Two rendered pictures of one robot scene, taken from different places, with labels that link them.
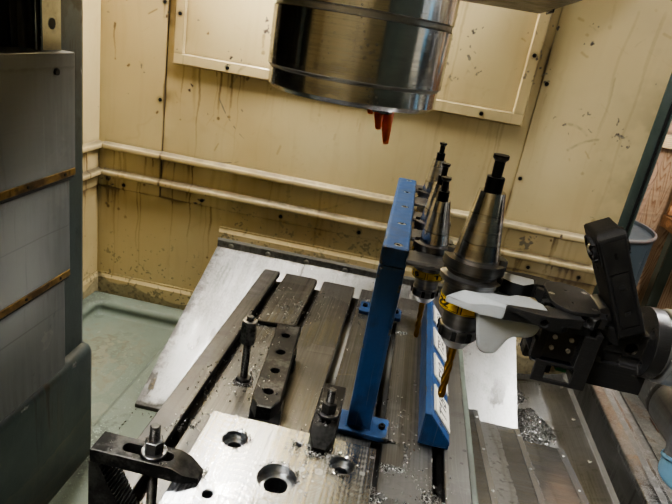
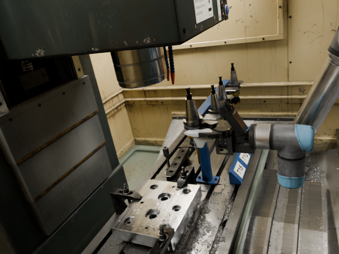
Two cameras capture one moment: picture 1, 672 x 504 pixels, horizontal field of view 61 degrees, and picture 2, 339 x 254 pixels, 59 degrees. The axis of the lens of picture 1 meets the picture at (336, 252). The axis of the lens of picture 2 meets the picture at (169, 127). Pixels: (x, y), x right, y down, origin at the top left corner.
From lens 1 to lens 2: 0.52 m
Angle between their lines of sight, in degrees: 21
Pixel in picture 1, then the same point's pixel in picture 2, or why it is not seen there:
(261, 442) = (161, 187)
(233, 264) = (178, 125)
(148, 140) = not seen: hidden behind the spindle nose
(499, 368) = not seen: hidden behind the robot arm
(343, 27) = (124, 70)
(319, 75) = (124, 82)
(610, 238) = (221, 107)
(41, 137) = (84, 104)
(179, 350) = not seen: hidden behind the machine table
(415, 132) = (237, 54)
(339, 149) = (208, 69)
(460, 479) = (242, 194)
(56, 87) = (85, 87)
